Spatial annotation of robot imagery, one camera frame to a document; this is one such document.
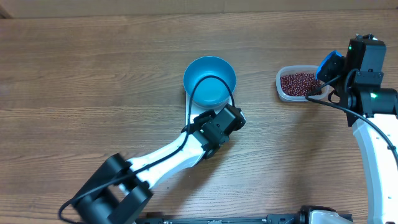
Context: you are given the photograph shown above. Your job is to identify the blue plastic measuring scoop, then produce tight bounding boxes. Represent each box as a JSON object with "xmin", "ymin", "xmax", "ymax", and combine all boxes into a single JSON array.
[{"xmin": 315, "ymin": 49, "xmax": 344, "ymax": 81}]

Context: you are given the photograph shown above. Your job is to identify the red adzuki beans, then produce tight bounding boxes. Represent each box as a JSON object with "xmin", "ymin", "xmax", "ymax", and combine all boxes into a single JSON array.
[{"xmin": 280, "ymin": 72, "xmax": 322, "ymax": 96}]

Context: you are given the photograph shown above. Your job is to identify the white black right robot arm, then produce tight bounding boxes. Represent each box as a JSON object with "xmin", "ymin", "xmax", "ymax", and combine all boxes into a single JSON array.
[{"xmin": 305, "ymin": 34, "xmax": 397, "ymax": 223}]

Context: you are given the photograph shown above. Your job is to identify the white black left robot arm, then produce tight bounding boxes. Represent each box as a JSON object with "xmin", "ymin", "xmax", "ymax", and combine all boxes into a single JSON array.
[{"xmin": 71, "ymin": 104, "xmax": 246, "ymax": 224}]

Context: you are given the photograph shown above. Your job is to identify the teal metal bowl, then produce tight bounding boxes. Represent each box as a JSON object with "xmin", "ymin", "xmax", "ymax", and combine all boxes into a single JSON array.
[{"xmin": 183, "ymin": 56, "xmax": 236, "ymax": 108}]

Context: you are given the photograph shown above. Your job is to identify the white digital kitchen scale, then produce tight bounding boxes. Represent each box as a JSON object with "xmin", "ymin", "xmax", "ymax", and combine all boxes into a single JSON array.
[{"xmin": 185, "ymin": 93, "xmax": 232, "ymax": 124}]

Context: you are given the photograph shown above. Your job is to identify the clear plastic container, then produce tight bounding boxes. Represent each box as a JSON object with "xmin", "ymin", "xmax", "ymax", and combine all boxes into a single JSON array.
[{"xmin": 275, "ymin": 65, "xmax": 323, "ymax": 103}]

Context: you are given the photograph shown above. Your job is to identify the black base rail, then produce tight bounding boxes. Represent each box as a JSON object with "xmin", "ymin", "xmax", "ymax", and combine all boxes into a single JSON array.
[{"xmin": 133, "ymin": 213, "xmax": 354, "ymax": 224}]

